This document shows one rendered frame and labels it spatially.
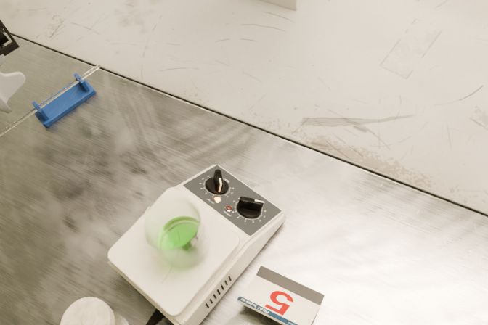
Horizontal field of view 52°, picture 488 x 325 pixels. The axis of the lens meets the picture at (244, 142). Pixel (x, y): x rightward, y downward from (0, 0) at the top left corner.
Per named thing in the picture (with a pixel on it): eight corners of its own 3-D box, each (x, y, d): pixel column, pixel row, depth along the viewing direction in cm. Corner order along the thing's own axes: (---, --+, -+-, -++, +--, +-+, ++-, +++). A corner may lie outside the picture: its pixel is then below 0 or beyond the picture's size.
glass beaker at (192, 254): (182, 213, 62) (167, 183, 55) (224, 240, 60) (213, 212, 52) (146, 259, 59) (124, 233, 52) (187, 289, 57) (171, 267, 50)
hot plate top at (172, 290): (173, 186, 65) (171, 183, 64) (244, 240, 60) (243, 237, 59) (105, 257, 61) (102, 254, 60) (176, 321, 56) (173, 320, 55)
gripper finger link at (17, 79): (45, 101, 74) (9, 56, 66) (9, 125, 72) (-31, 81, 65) (36, 92, 75) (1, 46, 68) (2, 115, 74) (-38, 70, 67)
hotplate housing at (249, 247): (218, 170, 74) (209, 142, 67) (288, 220, 69) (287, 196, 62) (108, 288, 67) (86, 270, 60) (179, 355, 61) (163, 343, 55)
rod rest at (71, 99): (86, 82, 86) (78, 68, 83) (96, 93, 84) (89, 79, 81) (36, 116, 83) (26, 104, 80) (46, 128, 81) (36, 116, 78)
